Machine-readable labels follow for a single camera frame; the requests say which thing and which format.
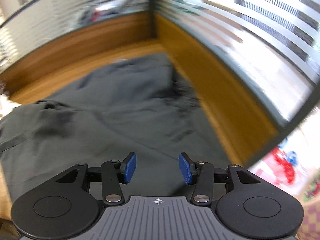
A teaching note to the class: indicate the cream garment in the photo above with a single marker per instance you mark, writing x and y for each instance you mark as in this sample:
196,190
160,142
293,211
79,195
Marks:
6,107

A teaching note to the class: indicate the red and blue object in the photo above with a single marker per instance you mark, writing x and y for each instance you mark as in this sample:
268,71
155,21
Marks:
283,165

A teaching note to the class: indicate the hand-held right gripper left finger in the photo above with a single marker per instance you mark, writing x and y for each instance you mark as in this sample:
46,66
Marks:
131,167

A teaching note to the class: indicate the dark grey pants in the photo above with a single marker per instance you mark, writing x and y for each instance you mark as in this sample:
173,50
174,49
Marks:
100,110

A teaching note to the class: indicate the translucent plastic bag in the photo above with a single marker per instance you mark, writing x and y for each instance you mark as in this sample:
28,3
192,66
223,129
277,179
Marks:
100,15

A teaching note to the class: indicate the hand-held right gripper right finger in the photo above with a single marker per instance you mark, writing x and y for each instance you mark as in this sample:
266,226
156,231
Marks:
186,168

